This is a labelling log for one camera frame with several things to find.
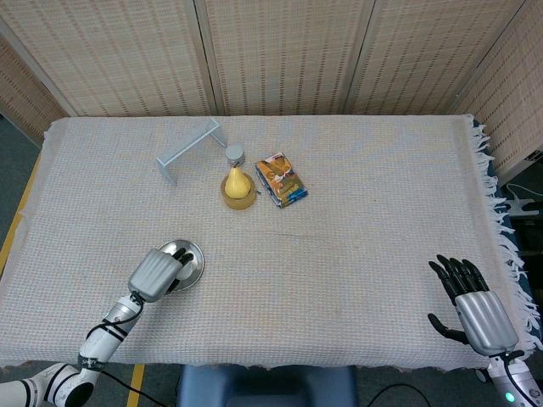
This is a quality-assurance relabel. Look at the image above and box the woven bamboo folding screen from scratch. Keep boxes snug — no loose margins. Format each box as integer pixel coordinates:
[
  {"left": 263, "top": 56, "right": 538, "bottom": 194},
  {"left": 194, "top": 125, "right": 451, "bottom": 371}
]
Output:
[{"left": 0, "top": 0, "right": 543, "bottom": 179}]

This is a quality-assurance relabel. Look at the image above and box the grey-blue metal mesh rack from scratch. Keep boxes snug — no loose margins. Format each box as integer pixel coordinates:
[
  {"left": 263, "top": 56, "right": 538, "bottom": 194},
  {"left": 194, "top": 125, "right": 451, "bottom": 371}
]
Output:
[{"left": 155, "top": 118, "right": 227, "bottom": 187}]

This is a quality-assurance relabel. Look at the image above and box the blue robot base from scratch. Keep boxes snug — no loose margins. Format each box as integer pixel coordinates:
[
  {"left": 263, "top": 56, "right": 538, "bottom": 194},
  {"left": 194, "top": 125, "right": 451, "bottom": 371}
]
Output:
[{"left": 176, "top": 364, "right": 357, "bottom": 407}]

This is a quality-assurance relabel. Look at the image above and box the beige waffle-weave tablecloth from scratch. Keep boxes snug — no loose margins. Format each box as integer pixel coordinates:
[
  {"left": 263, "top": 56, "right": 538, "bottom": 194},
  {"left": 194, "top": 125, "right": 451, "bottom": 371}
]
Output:
[{"left": 0, "top": 114, "right": 542, "bottom": 368}]

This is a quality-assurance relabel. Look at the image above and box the round stainless steel plate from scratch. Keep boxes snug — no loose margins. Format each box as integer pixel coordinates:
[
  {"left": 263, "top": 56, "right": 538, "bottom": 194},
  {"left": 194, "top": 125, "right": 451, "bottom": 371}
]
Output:
[{"left": 159, "top": 239, "right": 205, "bottom": 293}]

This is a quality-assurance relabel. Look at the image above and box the orange and blue snack packet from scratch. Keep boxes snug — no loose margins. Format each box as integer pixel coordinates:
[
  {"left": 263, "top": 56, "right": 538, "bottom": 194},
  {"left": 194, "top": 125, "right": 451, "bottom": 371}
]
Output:
[{"left": 255, "top": 152, "right": 310, "bottom": 209}]

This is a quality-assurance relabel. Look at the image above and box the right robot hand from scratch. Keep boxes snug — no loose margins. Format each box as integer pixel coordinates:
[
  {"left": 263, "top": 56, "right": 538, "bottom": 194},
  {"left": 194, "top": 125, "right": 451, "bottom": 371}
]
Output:
[{"left": 427, "top": 254, "right": 519, "bottom": 356}]

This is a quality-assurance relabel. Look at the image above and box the yellow pear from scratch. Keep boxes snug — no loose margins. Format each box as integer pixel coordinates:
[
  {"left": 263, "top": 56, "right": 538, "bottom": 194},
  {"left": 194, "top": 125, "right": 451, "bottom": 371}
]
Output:
[{"left": 224, "top": 165, "right": 250, "bottom": 199}]

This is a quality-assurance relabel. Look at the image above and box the yellow tape roll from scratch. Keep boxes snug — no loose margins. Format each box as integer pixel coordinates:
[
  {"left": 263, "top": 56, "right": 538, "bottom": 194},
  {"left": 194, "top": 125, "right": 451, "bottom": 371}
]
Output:
[{"left": 219, "top": 174, "right": 257, "bottom": 212}]

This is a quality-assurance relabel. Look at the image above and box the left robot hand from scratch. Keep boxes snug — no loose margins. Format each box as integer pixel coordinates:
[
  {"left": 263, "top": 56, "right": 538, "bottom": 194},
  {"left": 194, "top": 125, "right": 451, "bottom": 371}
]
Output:
[{"left": 127, "top": 248, "right": 196, "bottom": 303}]

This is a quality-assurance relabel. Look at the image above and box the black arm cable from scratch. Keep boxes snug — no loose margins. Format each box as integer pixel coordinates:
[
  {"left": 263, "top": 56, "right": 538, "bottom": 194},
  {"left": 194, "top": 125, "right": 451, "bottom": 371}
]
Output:
[{"left": 84, "top": 292, "right": 171, "bottom": 407}]

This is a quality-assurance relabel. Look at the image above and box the small grey cylinder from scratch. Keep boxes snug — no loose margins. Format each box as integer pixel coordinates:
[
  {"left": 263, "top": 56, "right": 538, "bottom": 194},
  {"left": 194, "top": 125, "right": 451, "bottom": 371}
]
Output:
[{"left": 225, "top": 144, "right": 246, "bottom": 166}]

